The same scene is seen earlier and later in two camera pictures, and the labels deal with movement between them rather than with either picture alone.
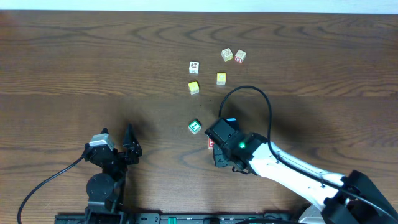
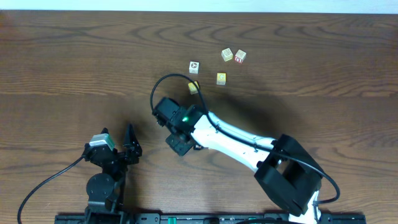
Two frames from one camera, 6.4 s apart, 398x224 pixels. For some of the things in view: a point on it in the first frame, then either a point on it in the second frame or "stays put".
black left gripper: (117, 155) stays put
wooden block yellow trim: (227, 54) stays put
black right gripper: (219, 160) to (181, 149)
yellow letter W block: (193, 88) stays put
